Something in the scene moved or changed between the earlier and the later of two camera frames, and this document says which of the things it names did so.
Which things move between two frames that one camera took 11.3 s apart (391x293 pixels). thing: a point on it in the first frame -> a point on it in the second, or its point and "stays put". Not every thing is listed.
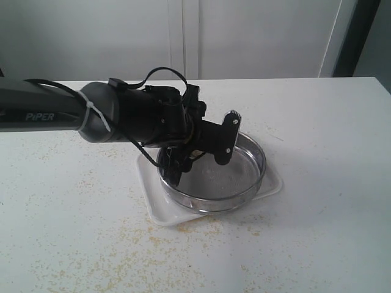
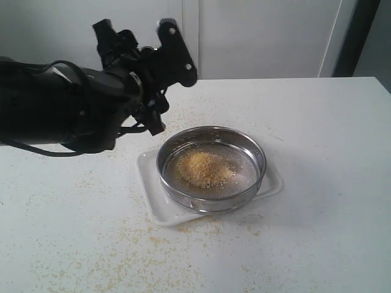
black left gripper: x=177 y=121 -> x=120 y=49
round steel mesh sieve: x=209 y=187 stays put
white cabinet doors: x=115 y=39 stays put
